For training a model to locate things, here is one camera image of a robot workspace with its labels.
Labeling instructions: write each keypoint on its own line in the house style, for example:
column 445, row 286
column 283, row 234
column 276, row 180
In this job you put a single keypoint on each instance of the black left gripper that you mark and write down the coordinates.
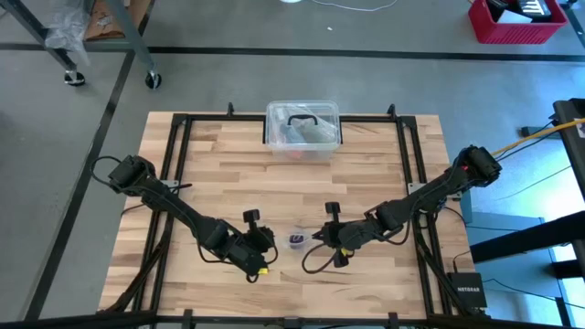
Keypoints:
column 251, row 249

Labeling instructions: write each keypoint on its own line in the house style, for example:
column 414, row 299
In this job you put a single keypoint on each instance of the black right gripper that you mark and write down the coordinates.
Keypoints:
column 347, row 235

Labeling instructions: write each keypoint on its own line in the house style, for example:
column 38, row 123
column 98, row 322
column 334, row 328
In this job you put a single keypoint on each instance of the purple elastic bandage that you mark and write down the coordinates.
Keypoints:
column 297, row 240

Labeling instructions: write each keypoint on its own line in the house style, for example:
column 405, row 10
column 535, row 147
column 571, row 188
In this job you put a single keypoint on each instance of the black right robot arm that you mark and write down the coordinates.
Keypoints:
column 429, row 196

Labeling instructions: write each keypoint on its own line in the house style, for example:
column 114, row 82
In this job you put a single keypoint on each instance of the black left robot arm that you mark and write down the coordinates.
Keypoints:
column 173, row 205

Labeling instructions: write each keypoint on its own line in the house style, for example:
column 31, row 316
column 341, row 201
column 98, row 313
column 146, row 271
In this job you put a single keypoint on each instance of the dark blue roll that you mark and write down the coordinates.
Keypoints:
column 292, row 133

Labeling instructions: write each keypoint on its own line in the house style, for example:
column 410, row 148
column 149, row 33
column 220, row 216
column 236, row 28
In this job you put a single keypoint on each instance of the red packet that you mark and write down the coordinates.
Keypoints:
column 297, row 155

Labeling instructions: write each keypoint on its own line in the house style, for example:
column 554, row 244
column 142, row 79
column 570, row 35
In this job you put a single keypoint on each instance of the grey wrapped item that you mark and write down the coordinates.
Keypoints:
column 316, row 135

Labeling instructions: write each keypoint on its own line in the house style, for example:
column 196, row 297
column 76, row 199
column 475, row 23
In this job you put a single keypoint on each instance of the clear plastic storage bin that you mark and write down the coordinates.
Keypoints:
column 326, row 109

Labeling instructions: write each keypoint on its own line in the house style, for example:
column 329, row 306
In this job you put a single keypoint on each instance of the black metal beam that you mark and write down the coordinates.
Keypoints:
column 525, row 240

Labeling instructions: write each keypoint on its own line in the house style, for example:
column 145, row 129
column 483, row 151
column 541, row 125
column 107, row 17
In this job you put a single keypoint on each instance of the white round object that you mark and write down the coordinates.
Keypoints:
column 290, row 1

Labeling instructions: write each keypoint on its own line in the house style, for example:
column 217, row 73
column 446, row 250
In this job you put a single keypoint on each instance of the grey metal wheeled cart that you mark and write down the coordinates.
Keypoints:
column 131, row 36

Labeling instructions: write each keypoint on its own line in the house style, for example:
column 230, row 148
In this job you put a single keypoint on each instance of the brown cardboard box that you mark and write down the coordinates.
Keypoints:
column 98, row 27

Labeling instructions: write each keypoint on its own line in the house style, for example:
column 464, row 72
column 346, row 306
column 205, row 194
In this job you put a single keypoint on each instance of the black desk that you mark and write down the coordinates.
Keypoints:
column 571, row 137

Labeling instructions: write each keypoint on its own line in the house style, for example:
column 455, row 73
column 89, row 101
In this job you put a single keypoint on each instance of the red plastic basket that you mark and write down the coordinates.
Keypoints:
column 516, row 32

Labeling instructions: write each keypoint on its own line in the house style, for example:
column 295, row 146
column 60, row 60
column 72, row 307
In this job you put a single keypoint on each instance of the crumpled clear plastic wrap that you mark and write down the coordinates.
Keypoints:
column 68, row 27

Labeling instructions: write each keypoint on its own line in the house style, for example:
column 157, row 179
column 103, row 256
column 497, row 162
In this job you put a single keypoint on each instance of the white paper sheet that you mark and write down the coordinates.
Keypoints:
column 509, row 17

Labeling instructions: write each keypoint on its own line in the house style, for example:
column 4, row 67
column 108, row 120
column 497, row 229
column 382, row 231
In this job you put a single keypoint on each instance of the black device with keys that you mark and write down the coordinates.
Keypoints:
column 535, row 7

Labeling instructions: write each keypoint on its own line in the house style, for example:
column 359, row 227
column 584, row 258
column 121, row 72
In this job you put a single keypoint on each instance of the black Netgear network switch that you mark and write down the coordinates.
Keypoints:
column 467, row 290

